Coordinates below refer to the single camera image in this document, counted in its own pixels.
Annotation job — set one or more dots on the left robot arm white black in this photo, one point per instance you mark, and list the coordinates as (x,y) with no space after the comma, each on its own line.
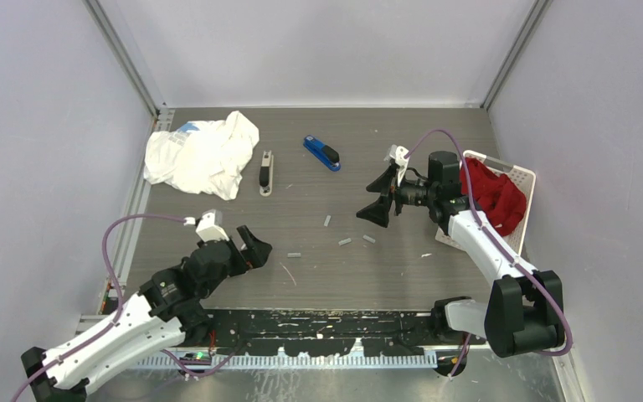
(166,312)

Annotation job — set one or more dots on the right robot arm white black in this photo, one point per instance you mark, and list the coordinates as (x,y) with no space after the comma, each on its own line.
(524,313)

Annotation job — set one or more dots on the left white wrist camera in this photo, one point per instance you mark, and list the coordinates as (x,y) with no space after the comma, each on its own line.
(208,227)

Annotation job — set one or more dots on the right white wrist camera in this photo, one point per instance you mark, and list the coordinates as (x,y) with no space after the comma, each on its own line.
(398,155)

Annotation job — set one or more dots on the blue black stapler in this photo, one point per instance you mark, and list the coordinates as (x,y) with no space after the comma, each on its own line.
(328,156)

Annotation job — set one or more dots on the white crumpled t-shirt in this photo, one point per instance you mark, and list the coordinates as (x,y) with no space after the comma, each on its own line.
(202,156)

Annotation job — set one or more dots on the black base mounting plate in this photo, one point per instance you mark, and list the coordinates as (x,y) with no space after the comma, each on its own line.
(320,333)

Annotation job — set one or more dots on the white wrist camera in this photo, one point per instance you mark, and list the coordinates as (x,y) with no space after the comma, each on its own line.
(208,227)
(398,155)

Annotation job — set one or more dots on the red cloth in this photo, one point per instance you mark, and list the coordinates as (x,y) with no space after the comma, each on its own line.
(503,203)

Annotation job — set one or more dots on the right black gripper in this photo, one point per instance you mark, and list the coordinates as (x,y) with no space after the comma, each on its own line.
(378,212)

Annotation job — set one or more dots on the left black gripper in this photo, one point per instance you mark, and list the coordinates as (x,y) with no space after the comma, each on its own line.
(254,257)

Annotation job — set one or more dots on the white plastic basket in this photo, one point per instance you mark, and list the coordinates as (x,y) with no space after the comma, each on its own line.
(524,179)

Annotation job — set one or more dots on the white perforated cable rail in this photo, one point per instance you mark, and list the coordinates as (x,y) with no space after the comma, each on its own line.
(354,360)

